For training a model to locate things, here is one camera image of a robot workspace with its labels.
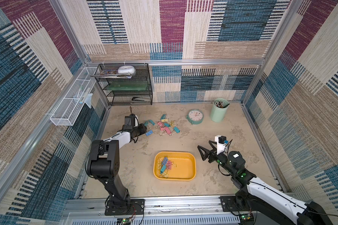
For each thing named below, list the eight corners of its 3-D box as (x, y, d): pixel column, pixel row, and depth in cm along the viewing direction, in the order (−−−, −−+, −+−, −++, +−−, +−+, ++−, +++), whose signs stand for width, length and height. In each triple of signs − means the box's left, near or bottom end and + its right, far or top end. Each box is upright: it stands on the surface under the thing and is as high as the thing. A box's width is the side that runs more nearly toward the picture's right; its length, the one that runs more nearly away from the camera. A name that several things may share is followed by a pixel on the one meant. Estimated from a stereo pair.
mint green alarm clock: (194, 126, 108) (195, 124, 105) (183, 117, 114) (183, 114, 111) (206, 118, 113) (206, 115, 111) (194, 109, 119) (195, 106, 117)
